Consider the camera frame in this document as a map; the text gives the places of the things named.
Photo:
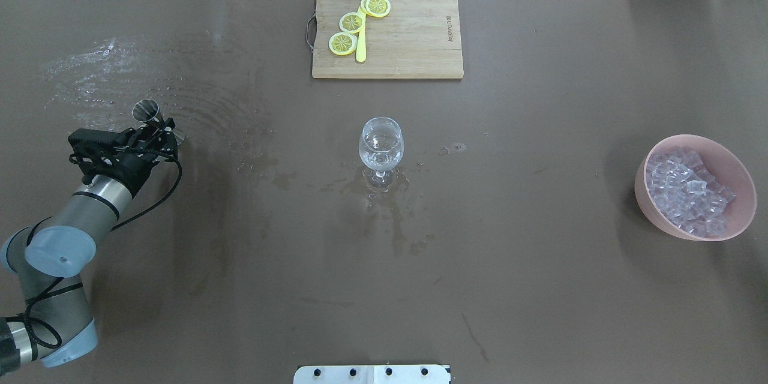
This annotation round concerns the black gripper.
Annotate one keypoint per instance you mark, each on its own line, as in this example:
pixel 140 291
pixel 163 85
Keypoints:
pixel 131 170

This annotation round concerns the steel jigger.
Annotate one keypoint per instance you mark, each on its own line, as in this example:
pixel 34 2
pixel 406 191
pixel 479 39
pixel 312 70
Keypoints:
pixel 148 111

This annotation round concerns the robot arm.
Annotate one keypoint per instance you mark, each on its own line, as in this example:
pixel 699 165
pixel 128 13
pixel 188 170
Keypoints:
pixel 57 325

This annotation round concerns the clear wine glass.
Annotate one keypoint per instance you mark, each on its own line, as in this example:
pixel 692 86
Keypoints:
pixel 381 147

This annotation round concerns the pink bowl of ice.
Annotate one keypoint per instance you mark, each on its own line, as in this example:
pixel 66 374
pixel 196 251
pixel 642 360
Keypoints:
pixel 694 188

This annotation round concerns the yellow plastic knife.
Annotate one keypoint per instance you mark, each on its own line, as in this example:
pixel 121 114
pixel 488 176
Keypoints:
pixel 361 49

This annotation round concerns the middle lemon slice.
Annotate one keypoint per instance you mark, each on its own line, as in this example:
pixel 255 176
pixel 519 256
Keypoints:
pixel 352 22

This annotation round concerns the far lemon slice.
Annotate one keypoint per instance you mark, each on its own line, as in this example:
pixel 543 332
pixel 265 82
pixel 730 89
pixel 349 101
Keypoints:
pixel 376 8

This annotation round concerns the bamboo cutting board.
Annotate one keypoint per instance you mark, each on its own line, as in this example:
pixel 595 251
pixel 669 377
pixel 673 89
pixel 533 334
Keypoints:
pixel 418 39

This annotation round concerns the lemon slice near handle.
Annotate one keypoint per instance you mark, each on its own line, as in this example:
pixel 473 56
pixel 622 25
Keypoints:
pixel 342 43

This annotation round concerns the white camera pole base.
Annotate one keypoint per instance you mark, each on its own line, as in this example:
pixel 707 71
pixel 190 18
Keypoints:
pixel 383 373

